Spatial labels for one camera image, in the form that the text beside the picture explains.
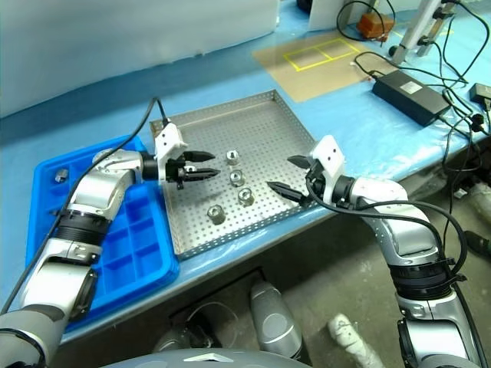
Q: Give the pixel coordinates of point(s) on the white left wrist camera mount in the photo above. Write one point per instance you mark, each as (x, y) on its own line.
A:
(169, 140)

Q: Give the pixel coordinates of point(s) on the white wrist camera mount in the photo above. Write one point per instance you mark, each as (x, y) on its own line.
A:
(169, 140)
(329, 155)

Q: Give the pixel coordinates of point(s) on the grey robot torso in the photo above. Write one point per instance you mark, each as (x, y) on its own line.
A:
(207, 360)

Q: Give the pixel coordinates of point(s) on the silver robot leg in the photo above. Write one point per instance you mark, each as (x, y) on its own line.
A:
(274, 322)
(180, 337)

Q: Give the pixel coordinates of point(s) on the black power plug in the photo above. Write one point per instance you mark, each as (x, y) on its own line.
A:
(476, 123)

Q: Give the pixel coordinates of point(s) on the white shoe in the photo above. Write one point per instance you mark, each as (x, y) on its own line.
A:
(347, 337)

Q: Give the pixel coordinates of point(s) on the perforated steel tray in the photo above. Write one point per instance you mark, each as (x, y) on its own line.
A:
(261, 130)

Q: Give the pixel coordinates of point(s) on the metal roller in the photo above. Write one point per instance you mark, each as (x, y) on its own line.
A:
(246, 195)
(232, 156)
(216, 214)
(60, 175)
(237, 177)

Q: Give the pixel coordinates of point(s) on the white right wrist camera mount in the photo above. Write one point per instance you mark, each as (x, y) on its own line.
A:
(329, 155)

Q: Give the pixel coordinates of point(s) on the brown mat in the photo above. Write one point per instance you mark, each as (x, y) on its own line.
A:
(276, 65)

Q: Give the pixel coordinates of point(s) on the aluminium profile stand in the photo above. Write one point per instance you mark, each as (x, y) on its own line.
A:
(433, 30)

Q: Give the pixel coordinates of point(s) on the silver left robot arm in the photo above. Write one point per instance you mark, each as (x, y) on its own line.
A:
(96, 188)

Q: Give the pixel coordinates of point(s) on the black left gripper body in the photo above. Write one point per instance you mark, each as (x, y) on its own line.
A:
(178, 172)

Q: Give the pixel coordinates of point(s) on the orange-brown block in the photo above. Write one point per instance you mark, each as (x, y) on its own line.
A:
(372, 23)

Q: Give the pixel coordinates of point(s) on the grey stand post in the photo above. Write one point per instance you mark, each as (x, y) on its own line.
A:
(412, 30)

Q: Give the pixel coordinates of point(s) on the small black adapter box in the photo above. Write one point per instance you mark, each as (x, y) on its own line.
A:
(481, 92)

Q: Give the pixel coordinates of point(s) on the black shoe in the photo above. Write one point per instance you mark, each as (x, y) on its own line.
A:
(477, 243)

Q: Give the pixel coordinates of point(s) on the blue compartment tray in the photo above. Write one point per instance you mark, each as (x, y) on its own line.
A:
(145, 214)

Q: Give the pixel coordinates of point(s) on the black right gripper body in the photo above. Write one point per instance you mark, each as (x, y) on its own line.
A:
(315, 182)

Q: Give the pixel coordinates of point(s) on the silver right robot leg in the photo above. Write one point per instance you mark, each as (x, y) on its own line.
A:
(274, 322)

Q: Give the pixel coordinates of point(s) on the large white foam board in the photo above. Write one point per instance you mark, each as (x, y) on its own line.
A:
(115, 38)

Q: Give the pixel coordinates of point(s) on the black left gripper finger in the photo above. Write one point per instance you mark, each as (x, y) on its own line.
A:
(199, 156)
(203, 173)

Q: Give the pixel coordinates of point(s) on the silver left robot leg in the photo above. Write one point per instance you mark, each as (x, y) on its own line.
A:
(180, 337)

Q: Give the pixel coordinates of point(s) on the small white board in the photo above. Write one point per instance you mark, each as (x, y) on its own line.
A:
(326, 13)

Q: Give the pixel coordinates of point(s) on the black power adapter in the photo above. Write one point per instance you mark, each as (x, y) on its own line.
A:
(406, 96)

